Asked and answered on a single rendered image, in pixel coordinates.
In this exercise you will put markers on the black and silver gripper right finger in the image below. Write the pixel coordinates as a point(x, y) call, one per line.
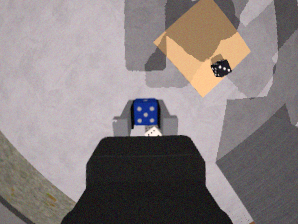
point(169, 122)

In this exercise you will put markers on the blue die with white pips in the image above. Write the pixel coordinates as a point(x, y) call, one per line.
point(145, 111)

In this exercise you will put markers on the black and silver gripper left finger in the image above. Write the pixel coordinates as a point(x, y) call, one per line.
point(123, 124)

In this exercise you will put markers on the tan flat mat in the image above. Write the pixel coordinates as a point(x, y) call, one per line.
point(199, 38)

